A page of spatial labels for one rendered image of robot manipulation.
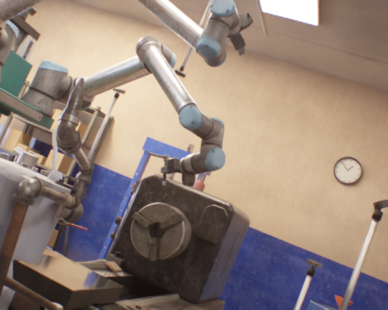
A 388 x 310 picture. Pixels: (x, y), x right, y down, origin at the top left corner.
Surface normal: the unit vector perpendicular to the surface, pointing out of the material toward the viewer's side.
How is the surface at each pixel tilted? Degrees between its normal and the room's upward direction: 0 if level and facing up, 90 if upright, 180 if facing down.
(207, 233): 90
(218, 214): 90
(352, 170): 90
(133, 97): 90
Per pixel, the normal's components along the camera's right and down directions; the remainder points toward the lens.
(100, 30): -0.24, -0.22
